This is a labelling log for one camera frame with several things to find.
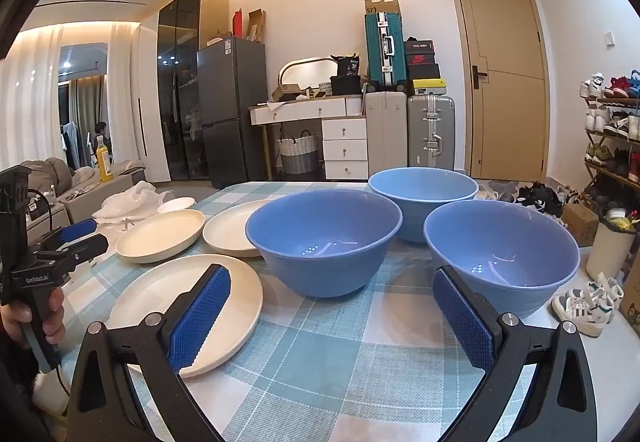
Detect shoe rack with shoes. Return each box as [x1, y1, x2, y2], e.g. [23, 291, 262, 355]
[580, 70, 640, 183]

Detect blue bowl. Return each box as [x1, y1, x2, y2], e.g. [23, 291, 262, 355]
[423, 200, 581, 320]
[367, 167, 480, 244]
[245, 189, 404, 299]

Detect woven laundry basket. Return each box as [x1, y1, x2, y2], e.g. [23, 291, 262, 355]
[276, 132, 319, 176]

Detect yellow bottle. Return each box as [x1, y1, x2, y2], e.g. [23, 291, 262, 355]
[95, 135, 115, 182]

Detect oval mirror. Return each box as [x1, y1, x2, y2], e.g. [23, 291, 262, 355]
[278, 56, 337, 96]

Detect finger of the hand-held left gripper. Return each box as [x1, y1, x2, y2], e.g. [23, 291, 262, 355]
[35, 233, 110, 268]
[42, 218, 98, 250]

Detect silver suitcase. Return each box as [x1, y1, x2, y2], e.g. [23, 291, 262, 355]
[407, 95, 457, 171]

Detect teal checked tablecloth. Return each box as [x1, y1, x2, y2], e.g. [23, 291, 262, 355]
[60, 179, 621, 442]

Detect brown cardboard carton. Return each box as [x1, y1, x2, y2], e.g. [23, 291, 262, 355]
[364, 0, 401, 17]

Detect left hand-held gripper cable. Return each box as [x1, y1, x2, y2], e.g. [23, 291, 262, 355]
[25, 189, 57, 248]

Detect white plastic bag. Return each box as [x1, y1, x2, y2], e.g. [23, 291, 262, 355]
[95, 181, 173, 225]

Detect printed cardboard box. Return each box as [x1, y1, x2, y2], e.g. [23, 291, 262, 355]
[619, 267, 640, 338]

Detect black storage case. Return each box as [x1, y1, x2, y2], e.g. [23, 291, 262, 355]
[330, 75, 362, 96]

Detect person's left hand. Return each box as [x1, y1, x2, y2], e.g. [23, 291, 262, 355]
[0, 289, 67, 350]

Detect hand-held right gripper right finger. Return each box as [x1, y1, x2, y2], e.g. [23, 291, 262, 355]
[432, 266, 596, 442]

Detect grey sofa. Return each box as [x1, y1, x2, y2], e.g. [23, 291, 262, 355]
[20, 156, 147, 228]

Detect beige suitcase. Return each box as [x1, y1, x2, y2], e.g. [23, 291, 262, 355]
[365, 91, 408, 178]

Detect white vanity desk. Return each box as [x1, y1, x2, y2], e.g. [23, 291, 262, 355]
[249, 95, 368, 180]

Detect white green-trim sneaker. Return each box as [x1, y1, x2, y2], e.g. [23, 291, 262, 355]
[582, 272, 626, 320]
[551, 289, 608, 338]

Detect person's left forearm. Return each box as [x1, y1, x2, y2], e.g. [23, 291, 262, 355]
[0, 332, 71, 442]

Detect wooden shoe rack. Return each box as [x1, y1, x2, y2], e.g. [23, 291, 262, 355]
[582, 92, 640, 195]

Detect dark glass cabinet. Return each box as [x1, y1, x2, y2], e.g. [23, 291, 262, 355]
[156, 0, 230, 180]

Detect white trash bin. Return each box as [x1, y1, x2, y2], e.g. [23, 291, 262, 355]
[586, 209, 638, 280]

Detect wooden door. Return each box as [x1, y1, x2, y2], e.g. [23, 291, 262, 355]
[445, 0, 551, 183]

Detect small white plate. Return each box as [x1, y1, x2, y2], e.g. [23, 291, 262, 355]
[157, 196, 197, 215]

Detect scattered shoes and slippers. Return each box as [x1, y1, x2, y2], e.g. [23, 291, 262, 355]
[477, 179, 568, 225]

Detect small brown cardboard box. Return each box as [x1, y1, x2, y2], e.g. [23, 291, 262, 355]
[562, 203, 600, 248]

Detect white curtain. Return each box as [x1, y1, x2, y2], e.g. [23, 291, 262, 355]
[0, 22, 166, 183]

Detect grey refrigerator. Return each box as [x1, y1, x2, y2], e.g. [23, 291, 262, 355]
[196, 36, 268, 189]

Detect black printed bag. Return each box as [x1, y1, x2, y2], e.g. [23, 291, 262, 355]
[336, 55, 362, 78]

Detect teal suitcase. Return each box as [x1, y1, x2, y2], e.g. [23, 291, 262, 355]
[364, 12, 407, 90]

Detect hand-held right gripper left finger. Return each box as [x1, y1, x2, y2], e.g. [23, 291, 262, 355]
[66, 263, 233, 442]

